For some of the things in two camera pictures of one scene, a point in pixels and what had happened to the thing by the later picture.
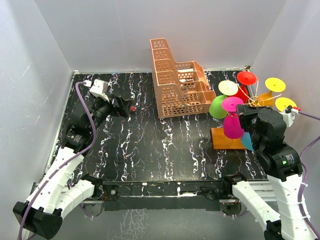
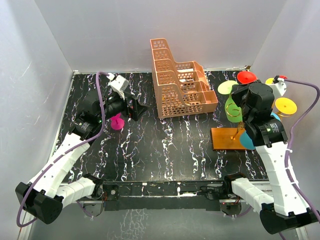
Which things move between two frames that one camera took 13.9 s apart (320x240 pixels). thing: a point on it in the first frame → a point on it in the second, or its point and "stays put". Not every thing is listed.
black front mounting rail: x=188 y=195 stays put
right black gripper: x=244 y=112 → x=237 y=90
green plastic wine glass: x=215 y=109 → x=233 y=111
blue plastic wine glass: x=246 y=141 stays put
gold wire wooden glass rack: x=221 y=142 stays put
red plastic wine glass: x=244 y=78 stays put
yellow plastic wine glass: x=281 y=103 stays put
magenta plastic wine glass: x=232 y=127 → x=116 y=123
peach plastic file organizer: x=182 y=88 stays put
